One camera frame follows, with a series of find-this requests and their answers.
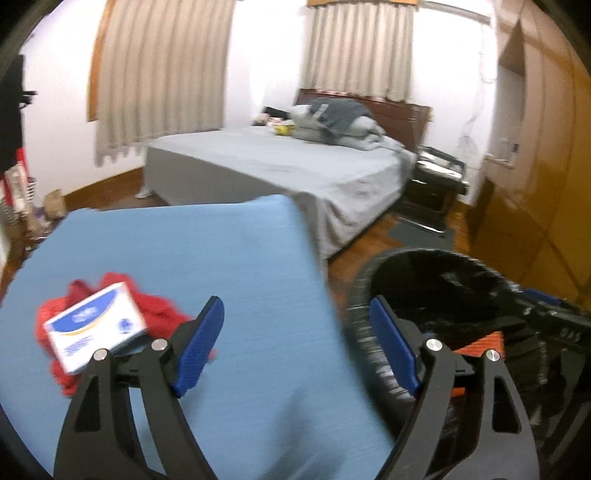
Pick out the narrow beige curtain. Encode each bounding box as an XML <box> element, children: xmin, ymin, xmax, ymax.
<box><xmin>302</xmin><ymin>2</ymin><xmax>414</xmax><ymax>101</ymax></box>

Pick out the black metal-frame chair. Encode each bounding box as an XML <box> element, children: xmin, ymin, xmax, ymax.
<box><xmin>392</xmin><ymin>145</ymin><xmax>469</xmax><ymax>234</ymax></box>

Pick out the wide beige curtain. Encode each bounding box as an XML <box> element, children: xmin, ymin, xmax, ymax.
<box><xmin>95</xmin><ymin>0</ymin><xmax>236</xmax><ymax>167</ymax></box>

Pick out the black trash bin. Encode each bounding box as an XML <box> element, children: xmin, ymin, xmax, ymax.
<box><xmin>344</xmin><ymin>247</ymin><xmax>591</xmax><ymax>435</ymax></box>

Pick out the pale chair cushion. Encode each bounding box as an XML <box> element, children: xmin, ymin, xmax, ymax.
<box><xmin>418</xmin><ymin>150</ymin><xmax>467</xmax><ymax>178</ymax></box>

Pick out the grey floor mat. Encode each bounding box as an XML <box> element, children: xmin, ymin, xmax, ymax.
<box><xmin>390</xmin><ymin>224</ymin><xmax>455</xmax><ymax>252</ymax></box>

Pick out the striped bag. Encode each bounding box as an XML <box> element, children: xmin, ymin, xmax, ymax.
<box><xmin>0</xmin><ymin>178</ymin><xmax>38</xmax><ymax>227</ymax></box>

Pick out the wooden window frame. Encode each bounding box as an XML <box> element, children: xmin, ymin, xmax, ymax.
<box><xmin>88</xmin><ymin>0</ymin><xmax>116</xmax><ymax>123</ymax></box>

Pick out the brown paper bag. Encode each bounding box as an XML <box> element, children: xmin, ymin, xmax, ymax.
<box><xmin>44</xmin><ymin>189</ymin><xmax>65</xmax><ymax>217</ymax></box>

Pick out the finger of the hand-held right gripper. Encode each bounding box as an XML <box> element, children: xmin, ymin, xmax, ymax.
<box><xmin>519</xmin><ymin>287</ymin><xmax>591</xmax><ymax>319</ymax></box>
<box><xmin>503</xmin><ymin>295</ymin><xmax>591</xmax><ymax>344</ymax></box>

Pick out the dark wooden bed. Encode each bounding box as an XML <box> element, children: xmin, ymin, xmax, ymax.
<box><xmin>139</xmin><ymin>88</ymin><xmax>432</xmax><ymax>264</ymax></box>

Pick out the blue cloth mat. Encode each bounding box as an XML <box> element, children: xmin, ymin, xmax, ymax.
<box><xmin>0</xmin><ymin>194</ymin><xmax>398</xmax><ymax>480</ymax></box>

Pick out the wooden wardrobe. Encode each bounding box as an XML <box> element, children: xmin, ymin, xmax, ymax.
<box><xmin>466</xmin><ymin>0</ymin><xmax>591</xmax><ymax>301</ymax></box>

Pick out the red garment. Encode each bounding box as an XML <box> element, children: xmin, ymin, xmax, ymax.
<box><xmin>4</xmin><ymin>148</ymin><xmax>28</xmax><ymax>204</ymax></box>

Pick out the short wooden curtain pelmet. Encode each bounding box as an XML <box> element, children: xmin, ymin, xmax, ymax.
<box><xmin>307</xmin><ymin>0</ymin><xmax>421</xmax><ymax>10</ymax></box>

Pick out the red plastic bag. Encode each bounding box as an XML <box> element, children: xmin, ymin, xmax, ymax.
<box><xmin>34</xmin><ymin>272</ymin><xmax>218</xmax><ymax>398</ymax></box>

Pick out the white and blue box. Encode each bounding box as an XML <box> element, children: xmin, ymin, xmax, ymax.
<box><xmin>42</xmin><ymin>281</ymin><xmax>147</xmax><ymax>374</ymax></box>

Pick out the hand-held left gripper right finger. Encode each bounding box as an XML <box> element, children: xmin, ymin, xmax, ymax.
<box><xmin>370</xmin><ymin>296</ymin><xmax>540</xmax><ymax>480</ymax></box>

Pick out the grey bedsheet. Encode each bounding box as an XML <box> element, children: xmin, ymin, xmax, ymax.
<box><xmin>143</xmin><ymin>124</ymin><xmax>419</xmax><ymax>261</ymax></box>

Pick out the folded grey duvet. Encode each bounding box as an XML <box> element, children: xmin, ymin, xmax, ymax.
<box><xmin>291</xmin><ymin>105</ymin><xmax>407</xmax><ymax>152</ymax></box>

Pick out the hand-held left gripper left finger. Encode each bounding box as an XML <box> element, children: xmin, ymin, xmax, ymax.
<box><xmin>53</xmin><ymin>295</ymin><xmax>225</xmax><ymax>480</ymax></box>

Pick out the dark grey garment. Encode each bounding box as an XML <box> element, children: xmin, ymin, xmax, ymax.
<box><xmin>308</xmin><ymin>98</ymin><xmax>375</xmax><ymax>132</ymax></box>

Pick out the black jacket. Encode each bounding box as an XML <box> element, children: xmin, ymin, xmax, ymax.
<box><xmin>0</xmin><ymin>54</ymin><xmax>26</xmax><ymax>174</ymax></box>

